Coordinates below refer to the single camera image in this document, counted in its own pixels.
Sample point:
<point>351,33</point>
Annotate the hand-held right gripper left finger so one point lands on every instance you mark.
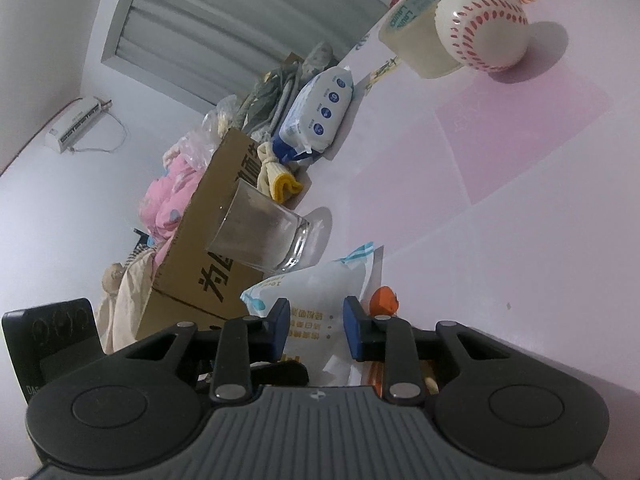
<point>281,327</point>

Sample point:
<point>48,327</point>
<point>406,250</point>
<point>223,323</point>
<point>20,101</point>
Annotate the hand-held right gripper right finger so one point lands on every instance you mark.
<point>351,327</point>

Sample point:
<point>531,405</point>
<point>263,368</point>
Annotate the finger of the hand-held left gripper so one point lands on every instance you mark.
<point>285,374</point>

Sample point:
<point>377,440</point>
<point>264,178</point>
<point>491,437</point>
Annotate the white packet with blue print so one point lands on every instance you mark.
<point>320,305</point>

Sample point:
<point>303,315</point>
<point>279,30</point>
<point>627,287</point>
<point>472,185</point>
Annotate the brown cardboard box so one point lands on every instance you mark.
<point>200,270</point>

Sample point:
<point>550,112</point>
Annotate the knotted cream yellow socks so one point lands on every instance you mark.
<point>277,175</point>

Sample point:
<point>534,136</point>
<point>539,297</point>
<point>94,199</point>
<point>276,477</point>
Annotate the white blue wet wipes pack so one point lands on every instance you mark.
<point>317,110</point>

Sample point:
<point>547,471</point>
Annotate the white soft baseball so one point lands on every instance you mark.
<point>482,30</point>

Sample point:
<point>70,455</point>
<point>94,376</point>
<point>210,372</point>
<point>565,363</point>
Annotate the beige blanket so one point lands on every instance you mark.
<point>125,300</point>

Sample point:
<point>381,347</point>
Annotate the beige plush toy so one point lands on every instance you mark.
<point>112,277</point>

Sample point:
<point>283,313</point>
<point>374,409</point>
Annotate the clear glass cup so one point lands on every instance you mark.
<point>255,230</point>

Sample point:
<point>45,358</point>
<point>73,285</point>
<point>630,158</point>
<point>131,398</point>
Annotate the checkered cloth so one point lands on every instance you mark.
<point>137,254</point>

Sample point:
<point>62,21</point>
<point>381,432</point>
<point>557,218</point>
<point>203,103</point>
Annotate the pink printed quilt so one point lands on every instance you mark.
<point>167,210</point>

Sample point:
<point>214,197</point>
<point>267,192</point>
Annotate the pale pink fleece blanket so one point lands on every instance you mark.
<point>176,155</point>

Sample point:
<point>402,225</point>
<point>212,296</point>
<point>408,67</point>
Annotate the clear plastic bag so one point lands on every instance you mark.
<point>205,135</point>

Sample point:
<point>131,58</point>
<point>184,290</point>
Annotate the white air conditioner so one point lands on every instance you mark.
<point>75,122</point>

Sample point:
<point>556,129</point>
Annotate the grey patterned quilt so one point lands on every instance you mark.
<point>280,90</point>

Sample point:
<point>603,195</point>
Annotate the clear tape roll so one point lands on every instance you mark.
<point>410,45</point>

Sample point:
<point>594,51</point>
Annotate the grey curtain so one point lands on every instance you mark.
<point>225,20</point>

